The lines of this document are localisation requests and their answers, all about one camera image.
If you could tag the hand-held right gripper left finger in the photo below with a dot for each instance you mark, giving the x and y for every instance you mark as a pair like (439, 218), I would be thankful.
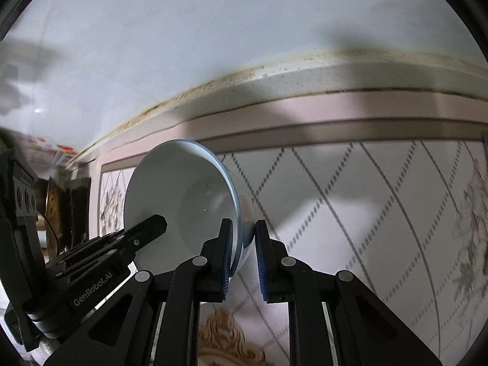
(227, 255)

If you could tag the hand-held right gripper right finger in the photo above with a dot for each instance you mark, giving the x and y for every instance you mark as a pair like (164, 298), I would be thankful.
(262, 259)

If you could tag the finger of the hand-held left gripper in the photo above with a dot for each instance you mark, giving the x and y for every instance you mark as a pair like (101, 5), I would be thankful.
(145, 230)

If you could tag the blue patterned white bowl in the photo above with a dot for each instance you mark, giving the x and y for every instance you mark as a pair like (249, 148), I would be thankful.
(183, 198)

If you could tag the floral diamond pattern tablecloth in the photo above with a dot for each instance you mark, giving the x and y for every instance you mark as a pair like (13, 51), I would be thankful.
(343, 217)

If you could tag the colourful wall stickers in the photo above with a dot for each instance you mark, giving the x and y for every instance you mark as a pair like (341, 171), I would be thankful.
(57, 151)

